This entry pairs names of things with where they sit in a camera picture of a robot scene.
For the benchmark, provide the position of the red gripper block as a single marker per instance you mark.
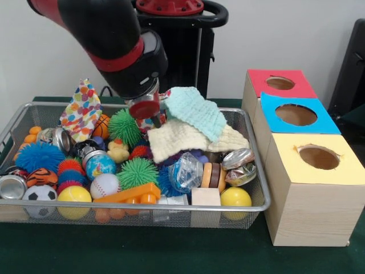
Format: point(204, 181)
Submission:
point(145, 107)

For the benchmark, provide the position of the green spiky rubber ball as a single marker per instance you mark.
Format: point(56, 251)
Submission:
point(124, 127)
point(137, 173)

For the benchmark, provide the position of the pale yellow muslin cloth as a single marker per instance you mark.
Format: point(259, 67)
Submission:
point(177, 137)

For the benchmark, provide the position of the mint green muslin cloth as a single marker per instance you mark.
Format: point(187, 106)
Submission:
point(197, 111)

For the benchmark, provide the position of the colourful polka-dot cloth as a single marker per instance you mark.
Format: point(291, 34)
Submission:
point(82, 111)

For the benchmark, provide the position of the crushed clear plastic bottle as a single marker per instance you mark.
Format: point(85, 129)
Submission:
point(185, 172)

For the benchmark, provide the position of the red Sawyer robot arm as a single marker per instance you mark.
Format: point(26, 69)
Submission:
point(114, 40)

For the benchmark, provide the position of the clear mesh bin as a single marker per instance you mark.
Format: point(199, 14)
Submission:
point(258, 171)

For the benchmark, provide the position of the wooden box with three holes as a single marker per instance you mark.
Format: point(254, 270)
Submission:
point(311, 200)

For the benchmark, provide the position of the white baseball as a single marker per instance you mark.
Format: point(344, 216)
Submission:
point(105, 185)

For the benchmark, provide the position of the blue spiky rubber ball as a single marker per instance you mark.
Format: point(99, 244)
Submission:
point(39, 157)

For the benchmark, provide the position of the yellow smiley ball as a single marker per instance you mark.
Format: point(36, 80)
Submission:
point(235, 197)

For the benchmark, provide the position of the black and white soccer ball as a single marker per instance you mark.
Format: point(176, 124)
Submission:
point(40, 197)

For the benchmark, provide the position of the black chair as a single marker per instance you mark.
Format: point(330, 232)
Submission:
point(351, 68)

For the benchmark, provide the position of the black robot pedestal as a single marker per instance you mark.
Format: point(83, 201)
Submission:
point(188, 45)

